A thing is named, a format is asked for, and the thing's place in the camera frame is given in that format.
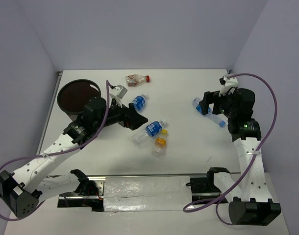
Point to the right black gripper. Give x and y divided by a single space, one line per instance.
205 103

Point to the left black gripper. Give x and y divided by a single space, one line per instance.
130 118

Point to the blue label bottle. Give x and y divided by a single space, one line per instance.
216 119
150 131
139 102

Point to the red cap plastic bottle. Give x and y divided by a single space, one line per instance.
136 80

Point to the yellow cap orange bottle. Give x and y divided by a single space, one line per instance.
160 144

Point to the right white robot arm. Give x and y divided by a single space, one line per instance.
249 199

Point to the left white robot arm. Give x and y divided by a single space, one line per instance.
30 185

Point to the dark brown round bin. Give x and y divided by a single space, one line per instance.
72 98

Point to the silver foil sheet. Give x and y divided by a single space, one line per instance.
144 194

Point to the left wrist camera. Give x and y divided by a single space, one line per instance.
118 92

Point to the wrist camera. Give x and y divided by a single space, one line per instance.
228 82
118 92

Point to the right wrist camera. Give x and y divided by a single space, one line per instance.
228 82

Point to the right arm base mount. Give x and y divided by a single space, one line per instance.
201 188

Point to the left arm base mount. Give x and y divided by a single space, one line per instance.
91 198

